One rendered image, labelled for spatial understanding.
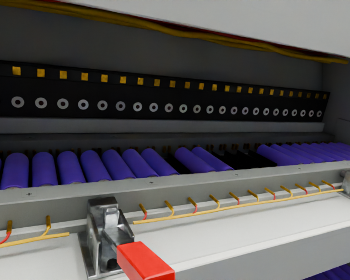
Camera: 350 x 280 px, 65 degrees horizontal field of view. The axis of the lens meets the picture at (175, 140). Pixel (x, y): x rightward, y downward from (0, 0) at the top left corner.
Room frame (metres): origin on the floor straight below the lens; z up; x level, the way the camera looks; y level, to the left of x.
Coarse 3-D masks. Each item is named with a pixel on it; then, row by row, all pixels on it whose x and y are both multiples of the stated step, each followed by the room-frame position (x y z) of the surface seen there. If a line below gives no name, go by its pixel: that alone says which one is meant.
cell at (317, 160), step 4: (284, 144) 0.38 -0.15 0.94; (288, 148) 0.38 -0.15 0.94; (292, 148) 0.37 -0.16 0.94; (296, 148) 0.37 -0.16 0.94; (296, 152) 0.36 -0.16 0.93; (300, 152) 0.36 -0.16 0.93; (304, 152) 0.36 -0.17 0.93; (304, 156) 0.35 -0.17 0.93; (308, 156) 0.35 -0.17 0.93; (312, 156) 0.35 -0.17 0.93; (312, 160) 0.34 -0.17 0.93; (316, 160) 0.34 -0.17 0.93; (320, 160) 0.34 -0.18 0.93; (324, 160) 0.34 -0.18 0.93
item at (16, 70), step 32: (0, 64) 0.26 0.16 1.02; (32, 64) 0.27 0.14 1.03; (0, 96) 0.26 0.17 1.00; (32, 96) 0.28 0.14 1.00; (64, 96) 0.29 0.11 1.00; (96, 96) 0.30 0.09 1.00; (128, 96) 0.32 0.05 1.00; (160, 96) 0.34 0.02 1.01; (192, 96) 0.36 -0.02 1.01; (224, 96) 0.38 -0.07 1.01; (256, 96) 0.40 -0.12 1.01; (288, 96) 0.43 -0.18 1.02; (320, 96) 0.46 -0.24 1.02
